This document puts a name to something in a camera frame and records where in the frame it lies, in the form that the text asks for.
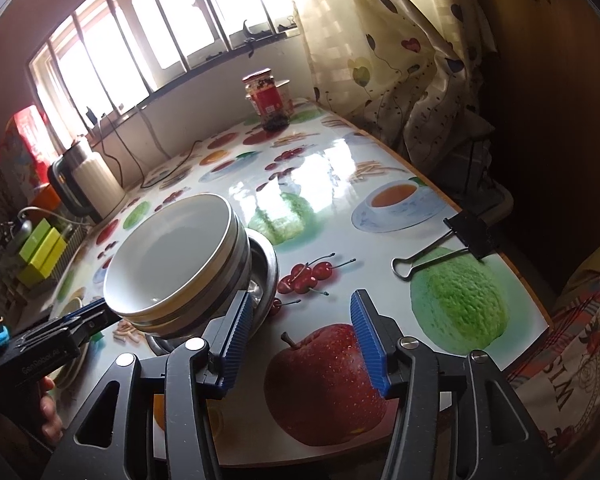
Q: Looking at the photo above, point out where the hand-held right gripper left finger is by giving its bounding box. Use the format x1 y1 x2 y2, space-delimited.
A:
40 289 255 480

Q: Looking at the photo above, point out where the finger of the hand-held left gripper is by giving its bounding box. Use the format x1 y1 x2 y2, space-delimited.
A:
67 309 122 347
60 299 107 326

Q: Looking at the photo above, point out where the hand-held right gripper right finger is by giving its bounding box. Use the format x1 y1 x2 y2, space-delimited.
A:
350 289 556 480

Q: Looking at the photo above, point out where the beige plate with round logo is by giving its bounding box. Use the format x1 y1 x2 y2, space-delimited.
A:
47 297 112 392

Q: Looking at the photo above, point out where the white striped bowl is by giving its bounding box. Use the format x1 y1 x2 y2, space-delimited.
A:
116 220 254 339
102 193 244 320

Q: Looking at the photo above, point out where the round metal plate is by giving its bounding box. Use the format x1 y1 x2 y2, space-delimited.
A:
145 232 281 357

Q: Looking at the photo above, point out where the person's left hand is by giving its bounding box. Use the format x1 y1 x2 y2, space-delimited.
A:
38 377 65 444

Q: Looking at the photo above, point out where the yellow-green box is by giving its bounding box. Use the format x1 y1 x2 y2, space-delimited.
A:
20 240 69 289
27 227 64 272

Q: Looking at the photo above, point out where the striped storage tray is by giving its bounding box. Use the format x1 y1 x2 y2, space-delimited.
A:
0 222 92 302

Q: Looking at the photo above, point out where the fruit print tablecloth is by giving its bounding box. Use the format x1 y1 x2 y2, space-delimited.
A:
50 100 554 453

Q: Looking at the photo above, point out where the orange box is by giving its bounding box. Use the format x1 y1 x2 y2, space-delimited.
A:
30 182 64 212

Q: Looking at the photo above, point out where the cream electric kettle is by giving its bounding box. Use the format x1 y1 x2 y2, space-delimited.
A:
47 140 127 224

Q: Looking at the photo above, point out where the black binder clip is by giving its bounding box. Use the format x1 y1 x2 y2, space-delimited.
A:
391 210 499 281

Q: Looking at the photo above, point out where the red gift box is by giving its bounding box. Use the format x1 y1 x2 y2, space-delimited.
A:
0 105 54 196

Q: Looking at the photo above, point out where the printed blanket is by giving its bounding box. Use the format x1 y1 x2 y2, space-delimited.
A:
504 232 600 461

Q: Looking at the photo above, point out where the jar with red label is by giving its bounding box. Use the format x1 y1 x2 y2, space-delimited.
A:
242 67 292 132

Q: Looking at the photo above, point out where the clear glass jar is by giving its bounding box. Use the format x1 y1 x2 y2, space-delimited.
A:
275 77 296 117

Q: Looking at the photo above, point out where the heart print curtain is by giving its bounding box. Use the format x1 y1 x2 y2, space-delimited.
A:
292 0 501 161

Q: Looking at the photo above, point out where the brown wooden wardrobe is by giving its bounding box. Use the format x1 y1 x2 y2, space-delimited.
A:
460 0 600 303

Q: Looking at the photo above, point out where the barred window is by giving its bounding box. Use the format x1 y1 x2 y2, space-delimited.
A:
27 0 302 132

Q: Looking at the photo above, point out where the grey cable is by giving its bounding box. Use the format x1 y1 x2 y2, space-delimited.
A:
17 205 89 227

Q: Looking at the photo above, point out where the black power cable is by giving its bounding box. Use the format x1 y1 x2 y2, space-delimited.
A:
94 109 202 188

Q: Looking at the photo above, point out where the white cable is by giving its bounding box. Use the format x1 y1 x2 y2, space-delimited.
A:
139 104 165 155

